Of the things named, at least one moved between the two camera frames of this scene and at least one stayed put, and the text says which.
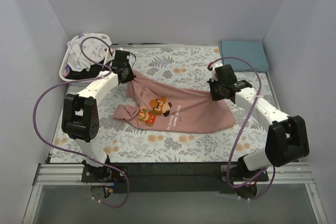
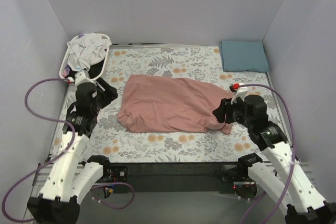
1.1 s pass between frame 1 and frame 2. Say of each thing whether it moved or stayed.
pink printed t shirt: moved
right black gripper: moved
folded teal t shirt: stayed
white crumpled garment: stayed
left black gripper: moved
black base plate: stayed
